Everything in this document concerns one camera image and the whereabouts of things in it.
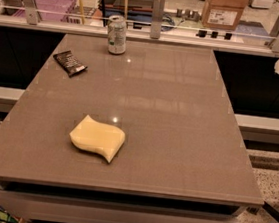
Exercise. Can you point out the yellow curved sponge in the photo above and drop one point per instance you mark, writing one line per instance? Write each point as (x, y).
(97, 137)

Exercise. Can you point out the green white 7up can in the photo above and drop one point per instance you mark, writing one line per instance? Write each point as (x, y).
(116, 34)

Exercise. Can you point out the cardboard box with label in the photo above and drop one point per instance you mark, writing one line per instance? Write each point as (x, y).
(223, 14)

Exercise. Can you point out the white table drawer front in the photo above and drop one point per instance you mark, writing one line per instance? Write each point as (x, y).
(69, 210)

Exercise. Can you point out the black snack packet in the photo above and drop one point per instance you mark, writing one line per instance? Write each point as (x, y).
(69, 63)

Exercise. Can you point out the purple plastic crate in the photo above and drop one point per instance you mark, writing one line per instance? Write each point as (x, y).
(54, 10)

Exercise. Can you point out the middle metal railing bracket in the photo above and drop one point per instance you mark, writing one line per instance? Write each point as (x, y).
(157, 13)

